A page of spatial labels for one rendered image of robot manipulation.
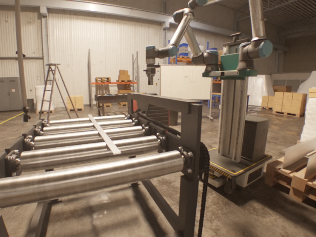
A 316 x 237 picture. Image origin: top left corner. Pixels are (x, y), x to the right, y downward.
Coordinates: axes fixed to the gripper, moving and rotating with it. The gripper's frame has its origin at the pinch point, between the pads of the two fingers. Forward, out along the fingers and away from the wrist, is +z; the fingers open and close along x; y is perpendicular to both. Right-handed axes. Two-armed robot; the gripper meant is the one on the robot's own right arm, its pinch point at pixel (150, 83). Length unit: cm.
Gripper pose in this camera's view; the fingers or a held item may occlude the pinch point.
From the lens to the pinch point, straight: 158.3
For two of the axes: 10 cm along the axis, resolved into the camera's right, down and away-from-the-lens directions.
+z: 0.0, 9.8, 2.0
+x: 4.2, 1.8, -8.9
